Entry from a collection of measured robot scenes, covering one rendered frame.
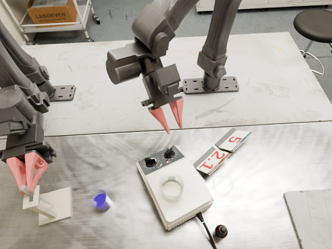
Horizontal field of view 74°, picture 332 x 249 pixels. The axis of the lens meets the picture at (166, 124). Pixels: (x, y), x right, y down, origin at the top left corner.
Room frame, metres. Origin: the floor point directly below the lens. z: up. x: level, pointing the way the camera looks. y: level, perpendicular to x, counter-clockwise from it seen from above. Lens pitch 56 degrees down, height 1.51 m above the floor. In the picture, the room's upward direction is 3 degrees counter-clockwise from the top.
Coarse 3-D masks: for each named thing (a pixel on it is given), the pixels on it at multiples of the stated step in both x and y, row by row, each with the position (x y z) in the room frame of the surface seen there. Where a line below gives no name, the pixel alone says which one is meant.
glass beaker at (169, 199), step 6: (168, 174) 0.17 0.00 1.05; (174, 174) 0.17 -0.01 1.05; (162, 180) 0.16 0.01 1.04; (180, 180) 0.16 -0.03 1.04; (162, 192) 0.13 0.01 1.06; (180, 192) 0.13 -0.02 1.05; (162, 198) 0.14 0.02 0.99; (168, 198) 0.13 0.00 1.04; (174, 198) 0.13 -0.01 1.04; (180, 198) 0.14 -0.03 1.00
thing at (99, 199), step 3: (99, 195) 0.17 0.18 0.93; (102, 195) 0.17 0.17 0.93; (105, 195) 0.17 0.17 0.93; (96, 198) 0.17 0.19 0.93; (99, 198) 0.17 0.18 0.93; (102, 198) 0.16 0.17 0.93; (105, 198) 0.16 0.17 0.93; (93, 201) 0.16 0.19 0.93; (96, 201) 0.16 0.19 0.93; (99, 201) 0.16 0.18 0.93; (102, 201) 0.16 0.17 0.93; (93, 204) 0.15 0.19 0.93; (96, 204) 0.15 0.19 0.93; (99, 204) 0.15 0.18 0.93
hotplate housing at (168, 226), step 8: (160, 168) 0.22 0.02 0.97; (144, 176) 0.20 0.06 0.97; (152, 192) 0.16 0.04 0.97; (152, 200) 0.16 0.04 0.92; (200, 208) 0.12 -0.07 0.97; (160, 216) 0.11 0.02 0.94; (184, 216) 0.10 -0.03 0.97; (192, 216) 0.11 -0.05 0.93; (200, 216) 0.11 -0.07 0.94; (168, 224) 0.09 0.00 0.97; (176, 224) 0.09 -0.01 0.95
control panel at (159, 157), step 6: (162, 150) 0.29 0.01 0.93; (174, 150) 0.29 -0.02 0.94; (150, 156) 0.28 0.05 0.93; (156, 156) 0.27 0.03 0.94; (162, 156) 0.27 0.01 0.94; (174, 156) 0.26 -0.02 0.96; (180, 156) 0.26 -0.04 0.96; (138, 162) 0.26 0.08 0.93; (144, 162) 0.26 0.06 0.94; (162, 162) 0.25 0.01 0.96; (168, 162) 0.24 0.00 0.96; (144, 168) 0.23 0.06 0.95; (150, 168) 0.23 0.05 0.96; (156, 168) 0.23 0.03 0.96; (144, 174) 0.21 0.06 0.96
